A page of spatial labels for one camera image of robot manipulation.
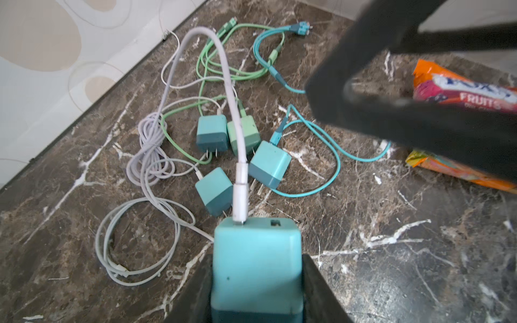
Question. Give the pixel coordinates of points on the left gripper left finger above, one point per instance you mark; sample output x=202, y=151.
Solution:
x=193, y=303

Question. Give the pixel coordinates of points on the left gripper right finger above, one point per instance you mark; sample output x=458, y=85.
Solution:
x=320, y=303

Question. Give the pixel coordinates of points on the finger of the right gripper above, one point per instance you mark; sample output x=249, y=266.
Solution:
x=496, y=37
x=333, y=100

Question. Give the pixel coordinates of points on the teal charger plug front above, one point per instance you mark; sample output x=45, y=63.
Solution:
x=257, y=271

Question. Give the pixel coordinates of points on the teal charger plug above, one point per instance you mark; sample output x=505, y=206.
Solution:
x=216, y=191
x=257, y=271
x=212, y=134
x=269, y=165

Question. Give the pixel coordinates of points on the teal charger plug near pink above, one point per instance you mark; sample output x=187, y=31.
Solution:
x=216, y=191

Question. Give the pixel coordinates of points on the teal charger plug right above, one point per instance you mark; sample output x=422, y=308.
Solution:
x=269, y=165

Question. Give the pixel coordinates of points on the teal charger plug back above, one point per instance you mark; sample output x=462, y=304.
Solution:
x=212, y=134

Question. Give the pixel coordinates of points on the light green charger plug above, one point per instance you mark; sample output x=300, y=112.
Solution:
x=252, y=137

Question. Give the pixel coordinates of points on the colourful candy bag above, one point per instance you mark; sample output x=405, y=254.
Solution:
x=470, y=100

